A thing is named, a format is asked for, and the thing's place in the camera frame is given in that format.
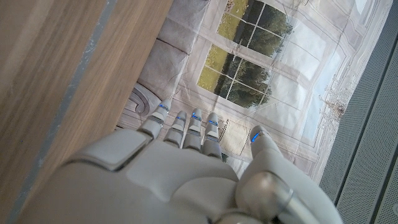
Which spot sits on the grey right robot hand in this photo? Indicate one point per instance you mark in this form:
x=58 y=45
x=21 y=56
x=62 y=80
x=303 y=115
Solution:
x=171 y=183

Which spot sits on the printed window backdrop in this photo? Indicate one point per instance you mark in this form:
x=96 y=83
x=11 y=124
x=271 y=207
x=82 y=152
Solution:
x=280 y=62

